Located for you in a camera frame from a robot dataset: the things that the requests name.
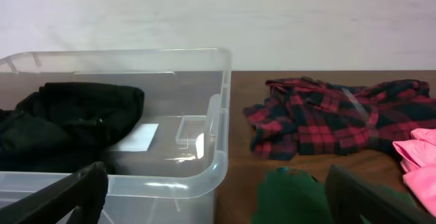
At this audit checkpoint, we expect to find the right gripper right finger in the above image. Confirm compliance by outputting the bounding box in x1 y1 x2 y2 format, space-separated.
324 165 435 224

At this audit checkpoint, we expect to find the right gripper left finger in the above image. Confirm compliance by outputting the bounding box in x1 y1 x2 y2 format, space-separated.
1 162 108 224

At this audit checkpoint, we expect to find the large black garment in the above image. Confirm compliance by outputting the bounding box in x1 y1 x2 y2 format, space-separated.
1 82 144 173

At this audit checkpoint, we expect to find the pink garment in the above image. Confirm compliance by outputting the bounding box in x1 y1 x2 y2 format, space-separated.
392 129 435 216

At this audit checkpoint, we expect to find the dark green folded garment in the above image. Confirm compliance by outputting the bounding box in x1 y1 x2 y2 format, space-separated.
251 166 416 224

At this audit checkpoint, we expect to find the white label in bin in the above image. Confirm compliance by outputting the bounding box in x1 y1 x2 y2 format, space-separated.
110 123 159 152

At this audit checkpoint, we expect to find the clear plastic storage bin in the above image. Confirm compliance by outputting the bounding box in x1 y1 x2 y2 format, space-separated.
1 48 231 223

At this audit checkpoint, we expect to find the red plaid flannel shirt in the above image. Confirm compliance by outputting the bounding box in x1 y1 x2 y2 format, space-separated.
243 77 435 161

